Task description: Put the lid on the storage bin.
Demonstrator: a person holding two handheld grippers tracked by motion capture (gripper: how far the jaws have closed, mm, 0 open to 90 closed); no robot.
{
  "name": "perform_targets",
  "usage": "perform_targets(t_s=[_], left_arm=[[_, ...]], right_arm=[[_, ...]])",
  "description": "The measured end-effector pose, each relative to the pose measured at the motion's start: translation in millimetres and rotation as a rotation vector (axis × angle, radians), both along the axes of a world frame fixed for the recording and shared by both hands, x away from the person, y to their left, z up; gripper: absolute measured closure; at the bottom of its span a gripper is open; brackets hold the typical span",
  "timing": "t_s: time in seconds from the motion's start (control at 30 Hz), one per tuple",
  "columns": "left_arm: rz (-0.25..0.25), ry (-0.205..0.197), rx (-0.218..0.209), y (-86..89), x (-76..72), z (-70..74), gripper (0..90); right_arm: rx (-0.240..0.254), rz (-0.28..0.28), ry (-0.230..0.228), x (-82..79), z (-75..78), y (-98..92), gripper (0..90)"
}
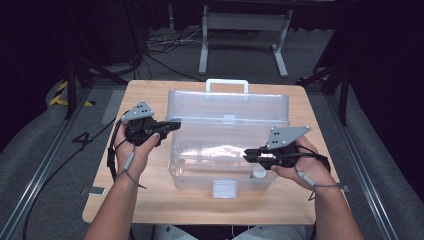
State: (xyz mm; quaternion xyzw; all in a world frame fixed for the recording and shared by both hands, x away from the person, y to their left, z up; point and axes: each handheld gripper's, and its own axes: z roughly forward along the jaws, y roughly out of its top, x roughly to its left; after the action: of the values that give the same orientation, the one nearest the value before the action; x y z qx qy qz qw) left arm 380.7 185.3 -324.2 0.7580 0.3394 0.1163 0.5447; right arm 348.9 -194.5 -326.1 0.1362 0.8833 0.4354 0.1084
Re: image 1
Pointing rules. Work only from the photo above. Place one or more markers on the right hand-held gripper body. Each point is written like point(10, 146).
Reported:
point(283, 136)

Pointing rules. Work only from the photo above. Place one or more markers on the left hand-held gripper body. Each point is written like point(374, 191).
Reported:
point(143, 131)

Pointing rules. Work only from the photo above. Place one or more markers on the small white-capped bottle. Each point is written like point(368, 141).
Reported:
point(258, 173)

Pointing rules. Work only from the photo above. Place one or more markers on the clear plastic storage box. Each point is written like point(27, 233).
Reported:
point(216, 153)

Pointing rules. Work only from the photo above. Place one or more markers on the person's left hand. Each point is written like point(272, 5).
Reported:
point(136, 160)

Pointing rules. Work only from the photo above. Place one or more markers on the person's right hand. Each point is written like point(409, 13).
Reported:
point(313, 166)

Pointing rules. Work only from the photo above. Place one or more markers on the black metal stand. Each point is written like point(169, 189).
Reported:
point(343, 96)
point(70, 86)

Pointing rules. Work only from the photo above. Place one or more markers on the yellow black floor tape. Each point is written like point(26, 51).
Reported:
point(58, 96)

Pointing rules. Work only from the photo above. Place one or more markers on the aluminium floor rail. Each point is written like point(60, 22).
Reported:
point(366, 186)
point(36, 180)

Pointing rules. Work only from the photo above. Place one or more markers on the white metal desk frame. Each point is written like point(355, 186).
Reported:
point(245, 21)

